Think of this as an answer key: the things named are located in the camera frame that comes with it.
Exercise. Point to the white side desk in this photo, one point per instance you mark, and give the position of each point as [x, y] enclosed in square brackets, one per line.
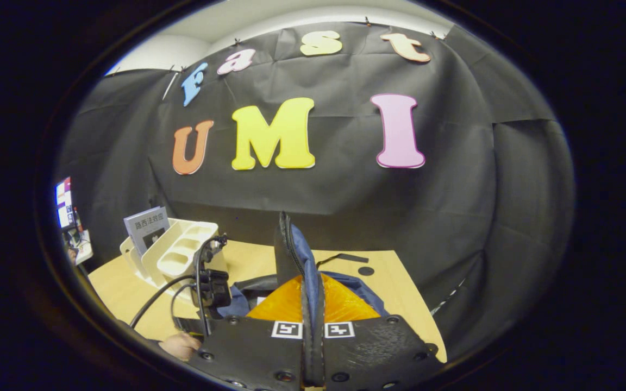
[83, 250]

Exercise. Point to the white bookshelf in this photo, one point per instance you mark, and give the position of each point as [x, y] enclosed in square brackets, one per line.
[182, 250]

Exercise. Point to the blue schoolbag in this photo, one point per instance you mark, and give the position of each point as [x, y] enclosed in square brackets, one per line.
[305, 260]

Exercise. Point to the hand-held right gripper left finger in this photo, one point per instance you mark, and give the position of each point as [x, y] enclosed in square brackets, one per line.
[253, 353]

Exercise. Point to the computer monitor screen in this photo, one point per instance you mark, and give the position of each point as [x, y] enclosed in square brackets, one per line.
[64, 203]

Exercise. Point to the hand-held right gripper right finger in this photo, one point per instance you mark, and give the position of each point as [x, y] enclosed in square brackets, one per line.
[373, 353]

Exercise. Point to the blue-grey book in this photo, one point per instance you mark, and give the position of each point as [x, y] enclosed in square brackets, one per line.
[147, 228]

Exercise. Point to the black table grommet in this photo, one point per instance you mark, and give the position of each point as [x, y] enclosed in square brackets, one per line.
[365, 271]
[431, 348]

